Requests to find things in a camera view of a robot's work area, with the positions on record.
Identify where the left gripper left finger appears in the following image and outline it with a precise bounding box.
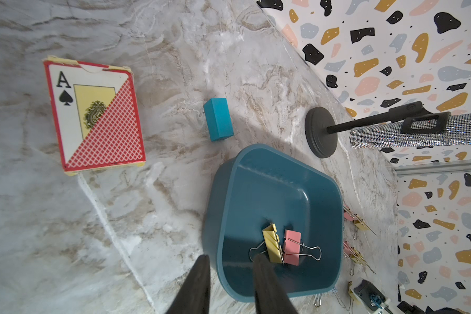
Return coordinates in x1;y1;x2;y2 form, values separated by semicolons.
166;255;211;314

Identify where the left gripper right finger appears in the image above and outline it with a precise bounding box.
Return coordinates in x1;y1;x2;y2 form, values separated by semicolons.
253;255;298;314

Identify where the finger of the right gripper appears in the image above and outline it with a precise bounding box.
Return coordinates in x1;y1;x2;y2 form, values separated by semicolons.
353;279;393;314

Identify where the pink binder clip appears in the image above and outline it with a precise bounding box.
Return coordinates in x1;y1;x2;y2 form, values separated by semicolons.
283;230;323;266
344;208;357;221
343;241;353;259

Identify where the yellow binder clip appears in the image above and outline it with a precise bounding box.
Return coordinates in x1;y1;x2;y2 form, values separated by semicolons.
347;281;358;303
353;218;377;235
350;247;375;274
249;223;284;264

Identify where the teal plastic storage box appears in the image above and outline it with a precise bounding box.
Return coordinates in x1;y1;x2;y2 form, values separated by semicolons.
201;144;343;302

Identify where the blue binder clip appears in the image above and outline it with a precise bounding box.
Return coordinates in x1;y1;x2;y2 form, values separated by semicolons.
313;288;347;310

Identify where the red patterned card box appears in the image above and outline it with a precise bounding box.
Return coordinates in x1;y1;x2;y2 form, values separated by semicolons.
43;56;146;176

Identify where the teal rectangular block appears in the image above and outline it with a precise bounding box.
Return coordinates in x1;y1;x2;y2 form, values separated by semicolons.
204;98;234;141

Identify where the microphone on black stand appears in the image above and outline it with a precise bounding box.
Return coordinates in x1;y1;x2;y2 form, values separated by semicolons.
305;102;471;158

